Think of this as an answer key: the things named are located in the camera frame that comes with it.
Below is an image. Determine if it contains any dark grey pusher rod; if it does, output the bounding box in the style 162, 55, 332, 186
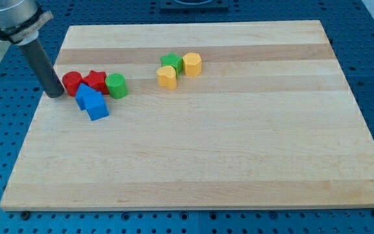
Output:
19, 38, 64, 98

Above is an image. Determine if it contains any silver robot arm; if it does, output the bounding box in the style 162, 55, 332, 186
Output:
0, 0, 64, 98

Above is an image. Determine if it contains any red star block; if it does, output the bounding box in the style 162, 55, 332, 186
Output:
82, 70, 109, 95

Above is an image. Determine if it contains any green star block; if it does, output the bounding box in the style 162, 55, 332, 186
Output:
160, 52, 184, 77

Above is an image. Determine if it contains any red cylinder block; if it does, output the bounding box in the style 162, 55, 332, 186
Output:
62, 71, 82, 97

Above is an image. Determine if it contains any blue block behind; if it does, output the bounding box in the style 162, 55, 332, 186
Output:
75, 83, 96, 111

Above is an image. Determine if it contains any blue cube block front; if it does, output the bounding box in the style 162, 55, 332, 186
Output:
83, 92, 109, 121

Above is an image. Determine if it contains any green cylinder block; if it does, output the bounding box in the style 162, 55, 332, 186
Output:
105, 73, 128, 99

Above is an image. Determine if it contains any yellow heart block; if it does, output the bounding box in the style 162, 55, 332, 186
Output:
156, 66, 177, 90

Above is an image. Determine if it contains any yellow hexagon block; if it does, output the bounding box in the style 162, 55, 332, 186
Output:
182, 53, 202, 77

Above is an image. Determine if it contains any wooden board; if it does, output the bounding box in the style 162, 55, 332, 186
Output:
0, 20, 374, 211

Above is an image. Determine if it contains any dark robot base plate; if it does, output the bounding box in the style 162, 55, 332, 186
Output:
158, 0, 229, 11

